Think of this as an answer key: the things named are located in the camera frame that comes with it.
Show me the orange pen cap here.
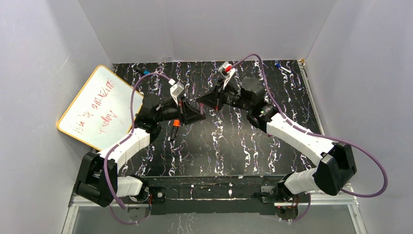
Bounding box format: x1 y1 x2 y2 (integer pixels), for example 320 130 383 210
173 119 180 127

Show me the orange black marker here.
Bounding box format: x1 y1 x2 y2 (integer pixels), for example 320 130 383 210
169 125 179 141

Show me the pink marker pen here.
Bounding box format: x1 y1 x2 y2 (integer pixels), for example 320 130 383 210
199 103 206 117

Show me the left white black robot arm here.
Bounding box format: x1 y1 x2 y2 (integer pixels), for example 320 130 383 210
73 94 206 207

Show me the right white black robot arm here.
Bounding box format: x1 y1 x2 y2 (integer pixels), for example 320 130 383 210
197 78 357 200

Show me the blue black marker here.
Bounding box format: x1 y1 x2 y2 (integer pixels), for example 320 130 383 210
135 68 150 75

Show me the blue capped white marker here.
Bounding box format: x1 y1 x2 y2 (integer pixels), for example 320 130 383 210
276 63 291 74

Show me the yellow framed whiteboard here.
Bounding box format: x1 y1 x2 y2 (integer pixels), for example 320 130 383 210
57 65 143 151

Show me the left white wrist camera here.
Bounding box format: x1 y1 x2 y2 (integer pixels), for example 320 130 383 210
170 82 185 105

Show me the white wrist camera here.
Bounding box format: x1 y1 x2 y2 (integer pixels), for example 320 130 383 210
218 61 235 90
170 82 185 105

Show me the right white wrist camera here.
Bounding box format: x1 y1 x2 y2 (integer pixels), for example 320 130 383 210
218 61 235 90

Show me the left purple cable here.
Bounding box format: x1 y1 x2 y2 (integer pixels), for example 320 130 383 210
103 72 176 226

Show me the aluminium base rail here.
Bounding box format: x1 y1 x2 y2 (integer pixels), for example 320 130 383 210
68 183 359 207

